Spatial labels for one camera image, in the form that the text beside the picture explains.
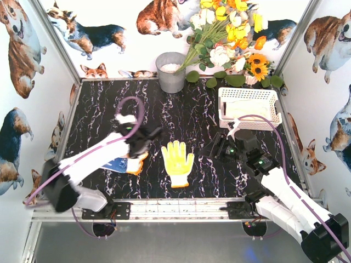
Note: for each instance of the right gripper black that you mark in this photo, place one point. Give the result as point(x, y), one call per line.
point(219, 146)

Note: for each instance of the white glove orange cuff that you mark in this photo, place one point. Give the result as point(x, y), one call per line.
point(135, 165)

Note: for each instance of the yellow coated glove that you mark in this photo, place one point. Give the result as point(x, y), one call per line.
point(178, 163)

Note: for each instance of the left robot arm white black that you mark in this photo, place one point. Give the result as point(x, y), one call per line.
point(117, 152)

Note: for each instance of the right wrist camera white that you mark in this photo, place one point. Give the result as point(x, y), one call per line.
point(233, 127)

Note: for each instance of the blue dotted glove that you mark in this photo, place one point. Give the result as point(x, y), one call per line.
point(118, 165)

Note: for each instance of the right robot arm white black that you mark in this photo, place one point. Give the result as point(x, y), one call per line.
point(322, 235)

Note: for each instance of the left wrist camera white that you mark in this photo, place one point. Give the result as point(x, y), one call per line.
point(125, 119)

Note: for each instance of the white perforated storage basket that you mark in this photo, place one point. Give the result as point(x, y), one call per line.
point(251, 122)

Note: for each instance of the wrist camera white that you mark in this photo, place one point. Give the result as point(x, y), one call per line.
point(125, 119)
point(233, 127)

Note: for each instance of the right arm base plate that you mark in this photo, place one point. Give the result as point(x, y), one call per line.
point(245, 210)

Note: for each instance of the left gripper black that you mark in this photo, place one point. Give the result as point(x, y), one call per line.
point(143, 143)

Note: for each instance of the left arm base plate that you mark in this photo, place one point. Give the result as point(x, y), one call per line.
point(114, 210)

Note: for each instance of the artificial flower bouquet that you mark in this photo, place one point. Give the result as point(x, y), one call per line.
point(230, 34)

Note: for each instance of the grey metal bucket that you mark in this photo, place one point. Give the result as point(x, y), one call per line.
point(170, 74)

